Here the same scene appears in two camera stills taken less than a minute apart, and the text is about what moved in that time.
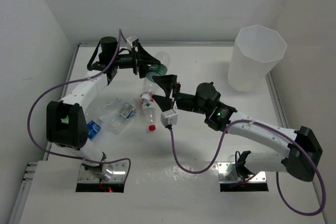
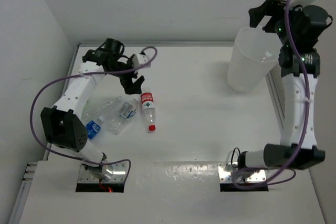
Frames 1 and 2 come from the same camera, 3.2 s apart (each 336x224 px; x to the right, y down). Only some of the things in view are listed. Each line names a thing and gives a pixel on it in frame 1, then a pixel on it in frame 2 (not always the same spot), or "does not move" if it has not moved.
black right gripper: x=168 y=82 → x=271 y=7
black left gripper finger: x=144 y=56 → x=135 y=88
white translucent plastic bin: x=256 y=51 does not move
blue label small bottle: x=93 y=127 does not move
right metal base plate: x=227 y=173 does not move
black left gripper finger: x=143 y=70 → x=128 y=87
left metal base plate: x=118 y=168 does not move
